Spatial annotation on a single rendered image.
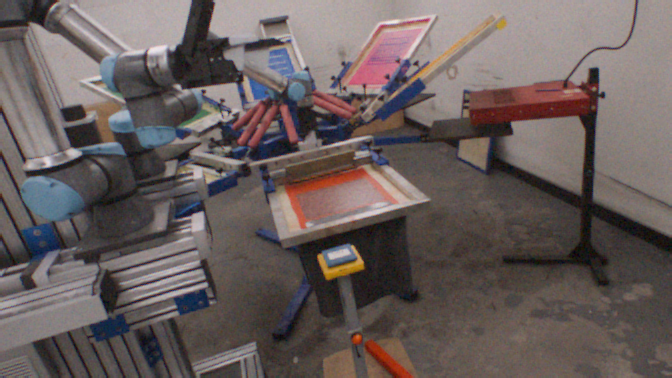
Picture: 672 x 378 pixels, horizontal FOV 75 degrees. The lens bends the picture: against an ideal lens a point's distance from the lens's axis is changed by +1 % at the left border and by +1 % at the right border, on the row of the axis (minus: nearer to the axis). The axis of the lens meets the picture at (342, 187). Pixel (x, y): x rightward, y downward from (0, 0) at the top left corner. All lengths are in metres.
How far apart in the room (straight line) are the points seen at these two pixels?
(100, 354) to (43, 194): 0.73
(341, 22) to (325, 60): 0.54
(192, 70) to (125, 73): 0.13
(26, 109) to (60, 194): 0.19
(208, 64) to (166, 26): 5.30
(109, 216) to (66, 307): 0.23
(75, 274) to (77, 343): 0.40
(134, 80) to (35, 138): 0.27
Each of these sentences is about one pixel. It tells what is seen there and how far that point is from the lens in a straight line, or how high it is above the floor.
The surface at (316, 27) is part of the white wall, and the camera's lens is 6.26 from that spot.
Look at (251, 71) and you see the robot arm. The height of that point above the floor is 1.54.
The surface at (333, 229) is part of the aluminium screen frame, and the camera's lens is 1.60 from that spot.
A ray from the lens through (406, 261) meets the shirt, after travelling 1.88.
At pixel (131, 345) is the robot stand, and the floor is 0.80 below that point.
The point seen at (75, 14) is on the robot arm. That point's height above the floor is 1.79.
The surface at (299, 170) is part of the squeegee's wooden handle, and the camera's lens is 2.13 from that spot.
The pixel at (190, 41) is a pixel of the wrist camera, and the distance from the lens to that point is 0.92.
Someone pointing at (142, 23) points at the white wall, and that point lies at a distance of 6.21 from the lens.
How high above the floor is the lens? 1.70
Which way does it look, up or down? 22 degrees down
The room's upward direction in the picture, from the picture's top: 10 degrees counter-clockwise
